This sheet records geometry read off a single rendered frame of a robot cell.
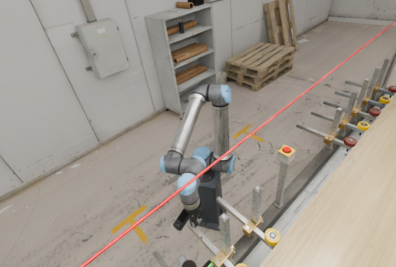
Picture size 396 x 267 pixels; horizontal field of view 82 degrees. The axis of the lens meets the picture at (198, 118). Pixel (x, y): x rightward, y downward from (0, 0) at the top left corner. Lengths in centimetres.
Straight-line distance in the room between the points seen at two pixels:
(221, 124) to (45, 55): 221
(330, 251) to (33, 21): 312
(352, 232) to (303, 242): 26
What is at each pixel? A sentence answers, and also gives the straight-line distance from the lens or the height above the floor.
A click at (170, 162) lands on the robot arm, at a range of 119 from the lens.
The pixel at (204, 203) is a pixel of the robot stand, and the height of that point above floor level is 35.
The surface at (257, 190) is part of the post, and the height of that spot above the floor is 114.
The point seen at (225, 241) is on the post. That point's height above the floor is 99.
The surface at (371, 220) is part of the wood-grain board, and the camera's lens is 162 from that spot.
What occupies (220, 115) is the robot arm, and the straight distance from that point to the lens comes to 155.
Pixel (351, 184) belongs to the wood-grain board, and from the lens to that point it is 175.
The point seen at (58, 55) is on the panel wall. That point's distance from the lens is 314.
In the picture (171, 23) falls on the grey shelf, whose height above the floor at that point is 136.
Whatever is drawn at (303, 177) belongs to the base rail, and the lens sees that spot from 196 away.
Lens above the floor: 215
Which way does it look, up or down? 35 degrees down
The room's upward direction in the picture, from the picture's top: 8 degrees counter-clockwise
